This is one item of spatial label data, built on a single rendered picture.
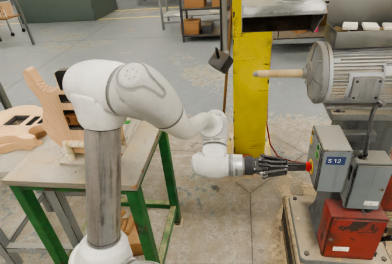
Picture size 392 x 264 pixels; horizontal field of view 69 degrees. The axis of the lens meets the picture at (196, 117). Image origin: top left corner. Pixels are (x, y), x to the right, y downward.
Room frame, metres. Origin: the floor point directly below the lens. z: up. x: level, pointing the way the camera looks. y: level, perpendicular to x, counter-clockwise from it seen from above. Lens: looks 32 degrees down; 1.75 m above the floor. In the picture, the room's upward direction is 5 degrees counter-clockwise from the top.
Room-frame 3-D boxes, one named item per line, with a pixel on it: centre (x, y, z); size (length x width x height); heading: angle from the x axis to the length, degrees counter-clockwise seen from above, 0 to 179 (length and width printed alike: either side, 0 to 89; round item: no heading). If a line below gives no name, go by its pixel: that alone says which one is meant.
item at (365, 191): (0.88, -0.72, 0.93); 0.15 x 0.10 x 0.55; 80
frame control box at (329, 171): (0.82, -0.55, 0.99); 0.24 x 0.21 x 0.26; 80
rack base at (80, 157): (1.06, 0.49, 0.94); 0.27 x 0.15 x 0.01; 80
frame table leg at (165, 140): (1.37, 0.21, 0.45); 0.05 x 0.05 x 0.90; 80
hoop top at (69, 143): (1.02, 0.50, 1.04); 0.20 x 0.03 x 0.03; 79
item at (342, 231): (0.87, -0.71, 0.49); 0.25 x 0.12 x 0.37; 80
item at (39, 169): (1.18, 0.52, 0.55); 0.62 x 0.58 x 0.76; 80
